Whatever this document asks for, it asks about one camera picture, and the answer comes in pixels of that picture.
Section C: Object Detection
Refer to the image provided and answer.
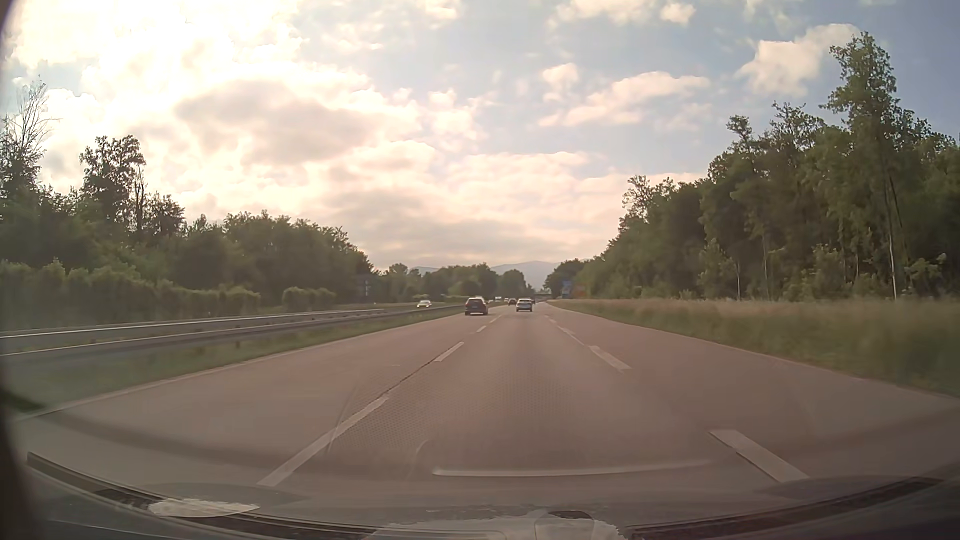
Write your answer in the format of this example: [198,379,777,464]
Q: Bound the grey asphalt road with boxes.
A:
[15,301,960,519]

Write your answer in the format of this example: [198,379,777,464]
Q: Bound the car's own bonnet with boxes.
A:
[15,448,960,540]

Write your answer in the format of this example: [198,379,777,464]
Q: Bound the wood of tall trees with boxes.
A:
[543,31,960,303]

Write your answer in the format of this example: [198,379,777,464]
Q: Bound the road markings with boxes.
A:
[255,303,811,489]

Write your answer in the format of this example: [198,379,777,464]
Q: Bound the grass verge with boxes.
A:
[549,297,960,397]

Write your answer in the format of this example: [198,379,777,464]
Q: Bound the grass median strip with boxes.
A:
[6,306,470,410]

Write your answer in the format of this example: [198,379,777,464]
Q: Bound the row of green bushes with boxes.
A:
[0,258,339,330]

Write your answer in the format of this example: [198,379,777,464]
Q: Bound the wood behind guard rail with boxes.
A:
[0,82,535,309]

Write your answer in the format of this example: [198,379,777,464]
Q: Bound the metal guard rail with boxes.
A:
[0,302,470,361]

